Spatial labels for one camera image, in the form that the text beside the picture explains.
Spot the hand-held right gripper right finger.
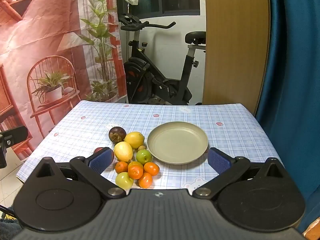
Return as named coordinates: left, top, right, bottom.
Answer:
left=192, top=147, right=288, bottom=199

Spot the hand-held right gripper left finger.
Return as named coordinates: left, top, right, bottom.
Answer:
left=32, top=147, right=127, bottom=198

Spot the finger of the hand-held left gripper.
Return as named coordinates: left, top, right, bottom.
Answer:
left=0, top=126, right=28, bottom=168

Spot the red apple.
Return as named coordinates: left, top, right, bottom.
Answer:
left=94, top=147, right=115, bottom=162

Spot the orange tangerine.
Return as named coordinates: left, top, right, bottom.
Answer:
left=115, top=161, right=129, bottom=174
left=138, top=172, right=153, bottom=189
left=128, top=161, right=144, bottom=180
left=144, top=162, right=160, bottom=177

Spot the purple mangosteen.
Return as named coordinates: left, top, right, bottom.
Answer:
left=108, top=127, right=126, bottom=143

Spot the yellow lemon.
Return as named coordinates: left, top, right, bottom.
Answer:
left=114, top=141, right=134, bottom=162
left=124, top=131, right=145, bottom=149

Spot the beige round plate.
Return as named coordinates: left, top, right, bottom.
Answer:
left=147, top=122, right=209, bottom=165

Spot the blue checked tablecloth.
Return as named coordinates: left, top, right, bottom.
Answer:
left=16, top=100, right=284, bottom=190

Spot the yellowish green apple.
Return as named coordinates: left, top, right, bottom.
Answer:
left=115, top=172, right=134, bottom=189

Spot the bright green apple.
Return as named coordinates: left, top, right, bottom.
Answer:
left=136, top=149, right=152, bottom=164

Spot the dark fuzzy rug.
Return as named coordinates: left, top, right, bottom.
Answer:
left=0, top=217, right=22, bottom=240

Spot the black exercise bike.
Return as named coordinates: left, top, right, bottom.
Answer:
left=117, top=14, right=207, bottom=105

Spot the blue curtain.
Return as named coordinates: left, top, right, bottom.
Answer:
left=255, top=0, right=320, bottom=233

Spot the printed backdrop cloth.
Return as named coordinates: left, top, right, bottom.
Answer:
left=0, top=0, right=128, bottom=162

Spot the wooden panel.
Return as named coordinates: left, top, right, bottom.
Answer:
left=202, top=0, right=272, bottom=117

